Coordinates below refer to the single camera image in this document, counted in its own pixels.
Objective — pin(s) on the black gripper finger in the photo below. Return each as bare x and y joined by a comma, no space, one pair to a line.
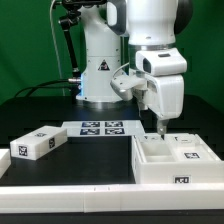
162,127

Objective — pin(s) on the white door panel with tag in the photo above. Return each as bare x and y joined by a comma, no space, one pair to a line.
157,137

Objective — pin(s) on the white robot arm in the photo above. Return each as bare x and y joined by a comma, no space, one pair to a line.
131,53

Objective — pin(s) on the white left boundary rail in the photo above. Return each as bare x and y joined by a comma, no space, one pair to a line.
5,161

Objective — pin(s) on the white closed box with tags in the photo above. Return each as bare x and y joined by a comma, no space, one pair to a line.
38,143

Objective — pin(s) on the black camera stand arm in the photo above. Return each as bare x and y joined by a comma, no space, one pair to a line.
71,18

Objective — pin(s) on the white cabinet body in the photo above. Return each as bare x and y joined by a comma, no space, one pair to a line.
153,163

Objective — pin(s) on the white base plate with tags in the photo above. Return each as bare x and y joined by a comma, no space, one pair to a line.
104,128

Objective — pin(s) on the white boundary rail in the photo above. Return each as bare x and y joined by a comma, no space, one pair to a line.
5,161
108,198

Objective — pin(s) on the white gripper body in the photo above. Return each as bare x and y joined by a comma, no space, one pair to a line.
163,71

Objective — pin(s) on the white front boundary rail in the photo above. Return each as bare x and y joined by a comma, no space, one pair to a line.
108,198

